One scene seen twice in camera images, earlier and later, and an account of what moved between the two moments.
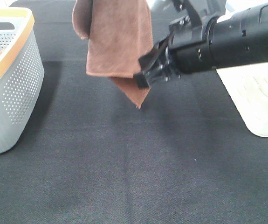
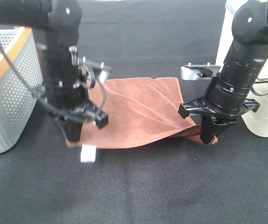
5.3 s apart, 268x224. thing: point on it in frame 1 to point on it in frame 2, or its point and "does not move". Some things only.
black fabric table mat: x=184 y=156 does not move
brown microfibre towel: x=119 y=33 to x=142 y=113
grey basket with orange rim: x=14 y=83 does not move
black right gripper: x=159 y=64 to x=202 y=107
